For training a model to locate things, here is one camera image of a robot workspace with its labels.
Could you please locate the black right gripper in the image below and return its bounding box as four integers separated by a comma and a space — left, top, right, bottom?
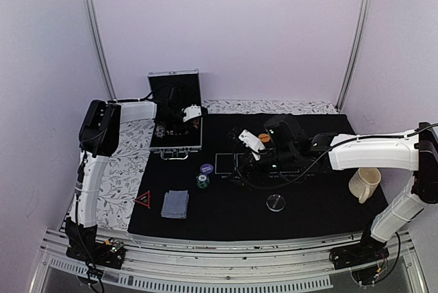
226, 146, 298, 191

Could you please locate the long poker chip stack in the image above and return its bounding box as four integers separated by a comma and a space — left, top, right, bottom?
154, 123, 166, 138

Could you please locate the orange big blind button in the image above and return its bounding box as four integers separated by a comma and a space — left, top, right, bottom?
258, 133, 271, 143

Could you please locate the clear dealer button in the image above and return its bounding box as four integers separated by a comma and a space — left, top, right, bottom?
266, 194, 286, 212

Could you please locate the purple small blind button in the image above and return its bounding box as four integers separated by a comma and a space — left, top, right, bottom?
200, 163, 214, 175

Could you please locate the green poker chip pile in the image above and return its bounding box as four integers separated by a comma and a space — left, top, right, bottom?
196, 173, 209, 189

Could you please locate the blue patterned card deck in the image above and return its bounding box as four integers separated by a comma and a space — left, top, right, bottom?
161, 190, 189, 219

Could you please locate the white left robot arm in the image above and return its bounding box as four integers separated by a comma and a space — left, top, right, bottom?
68, 96, 207, 229

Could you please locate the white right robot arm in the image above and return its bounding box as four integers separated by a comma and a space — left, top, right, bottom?
236, 115, 437, 263

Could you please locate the red dice row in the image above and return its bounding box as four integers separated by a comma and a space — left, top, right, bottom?
166, 130, 190, 136

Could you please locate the aluminium poker chip case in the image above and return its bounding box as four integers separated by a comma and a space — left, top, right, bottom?
148, 69, 203, 160

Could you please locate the cream ribbed mug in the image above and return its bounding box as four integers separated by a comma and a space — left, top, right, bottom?
348, 168, 381, 204

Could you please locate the floral white tablecloth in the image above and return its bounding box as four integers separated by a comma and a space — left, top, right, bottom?
96, 100, 338, 231

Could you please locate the black poker mat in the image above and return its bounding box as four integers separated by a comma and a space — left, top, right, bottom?
128, 114, 387, 242

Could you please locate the red triangle all-in marker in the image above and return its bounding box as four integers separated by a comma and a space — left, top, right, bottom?
135, 190, 151, 209

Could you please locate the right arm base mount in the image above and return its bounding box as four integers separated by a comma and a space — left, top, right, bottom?
329, 233, 389, 270

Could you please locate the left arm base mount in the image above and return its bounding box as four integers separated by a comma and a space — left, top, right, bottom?
66, 228, 126, 270

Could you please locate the left aluminium frame post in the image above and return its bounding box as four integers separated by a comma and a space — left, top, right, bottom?
83, 0, 116, 100

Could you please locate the aluminium frame post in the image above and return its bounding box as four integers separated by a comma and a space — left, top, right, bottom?
335, 0, 371, 112
83, 0, 116, 100

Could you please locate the right aluminium frame post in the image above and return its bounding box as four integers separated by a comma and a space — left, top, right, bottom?
335, 0, 371, 112

